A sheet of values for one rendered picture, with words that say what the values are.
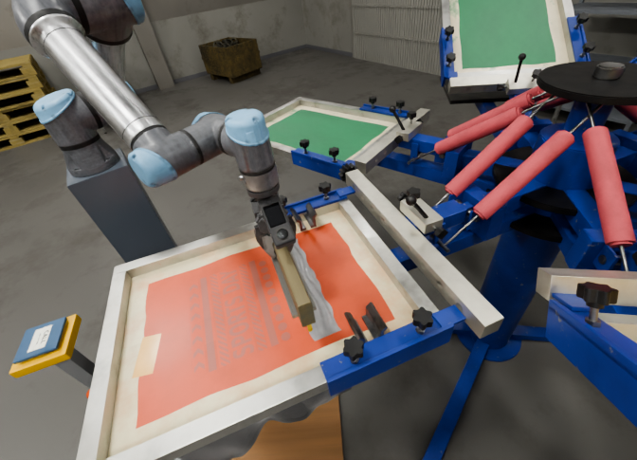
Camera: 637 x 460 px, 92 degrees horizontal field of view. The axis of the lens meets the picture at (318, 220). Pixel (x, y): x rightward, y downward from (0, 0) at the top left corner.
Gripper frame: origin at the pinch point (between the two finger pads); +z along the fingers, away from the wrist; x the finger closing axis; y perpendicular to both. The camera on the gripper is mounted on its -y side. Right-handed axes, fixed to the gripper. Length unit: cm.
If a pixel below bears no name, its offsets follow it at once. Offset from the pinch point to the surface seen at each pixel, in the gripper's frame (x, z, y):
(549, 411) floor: -93, 108, -41
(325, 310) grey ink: -6.0, 12.8, -11.9
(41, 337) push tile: 66, 12, 12
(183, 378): 30.1, 13.5, -14.3
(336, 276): -13.2, 13.4, -2.5
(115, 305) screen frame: 46.4, 10.2, 12.1
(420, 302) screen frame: -27.4, 9.8, -21.2
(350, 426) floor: -9, 109, -12
